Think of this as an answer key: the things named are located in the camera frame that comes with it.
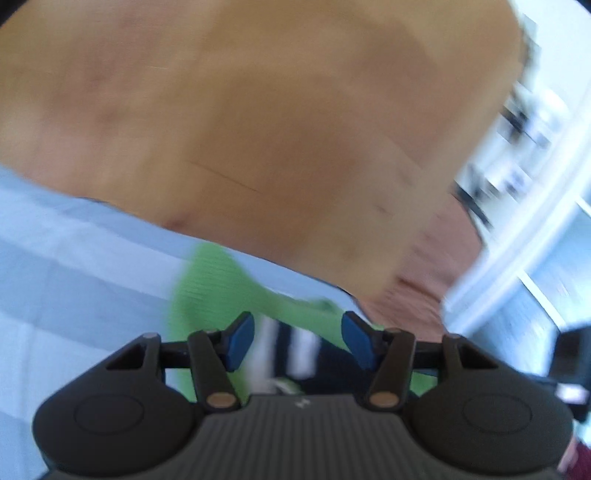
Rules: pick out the black stand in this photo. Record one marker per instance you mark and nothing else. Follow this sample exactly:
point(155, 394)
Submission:
point(471, 203)

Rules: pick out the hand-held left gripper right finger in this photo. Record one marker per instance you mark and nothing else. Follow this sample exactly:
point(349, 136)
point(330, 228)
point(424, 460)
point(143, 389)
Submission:
point(358, 341)

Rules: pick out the reddish brown rug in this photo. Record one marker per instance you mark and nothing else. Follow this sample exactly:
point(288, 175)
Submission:
point(425, 277)

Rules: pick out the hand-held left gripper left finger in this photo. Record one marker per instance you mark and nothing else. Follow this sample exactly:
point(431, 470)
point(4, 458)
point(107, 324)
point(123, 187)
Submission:
point(240, 341)

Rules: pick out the person's maroon clothing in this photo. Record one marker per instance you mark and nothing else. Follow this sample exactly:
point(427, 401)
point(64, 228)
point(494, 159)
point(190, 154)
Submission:
point(581, 459)

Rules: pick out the light blue striped tablecloth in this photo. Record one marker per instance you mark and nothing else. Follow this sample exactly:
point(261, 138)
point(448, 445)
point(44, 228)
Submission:
point(78, 286)

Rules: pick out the white window frame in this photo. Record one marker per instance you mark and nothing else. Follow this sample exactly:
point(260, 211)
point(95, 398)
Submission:
point(521, 240)

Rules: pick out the green small garment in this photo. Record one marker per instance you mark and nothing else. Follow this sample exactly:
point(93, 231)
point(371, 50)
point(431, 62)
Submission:
point(207, 295)

